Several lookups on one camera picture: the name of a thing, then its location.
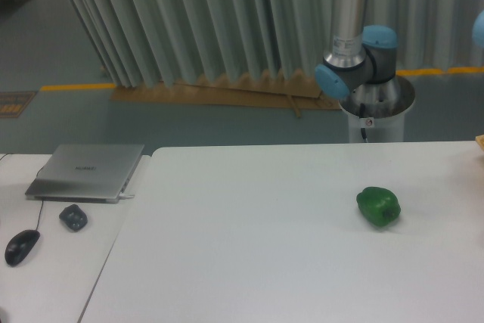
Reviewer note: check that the wicker basket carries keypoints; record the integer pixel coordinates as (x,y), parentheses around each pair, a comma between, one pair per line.
(480,141)

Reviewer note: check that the green bell pepper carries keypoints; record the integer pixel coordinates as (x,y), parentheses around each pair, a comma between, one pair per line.
(378,205)

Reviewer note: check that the pale green curtain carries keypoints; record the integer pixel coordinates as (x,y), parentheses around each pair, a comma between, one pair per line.
(151,41)

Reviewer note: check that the silver closed laptop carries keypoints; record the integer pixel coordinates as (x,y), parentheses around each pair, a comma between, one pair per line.
(86,172)

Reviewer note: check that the white usb plug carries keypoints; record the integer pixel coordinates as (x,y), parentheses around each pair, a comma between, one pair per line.
(126,196)

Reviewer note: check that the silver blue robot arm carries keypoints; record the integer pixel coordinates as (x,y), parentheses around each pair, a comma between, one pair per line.
(369,39)

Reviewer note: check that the black computer mouse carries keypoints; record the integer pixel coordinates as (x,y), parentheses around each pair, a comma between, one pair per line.
(19,247)

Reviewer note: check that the black small controller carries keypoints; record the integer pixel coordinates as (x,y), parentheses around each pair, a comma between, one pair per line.
(74,218)

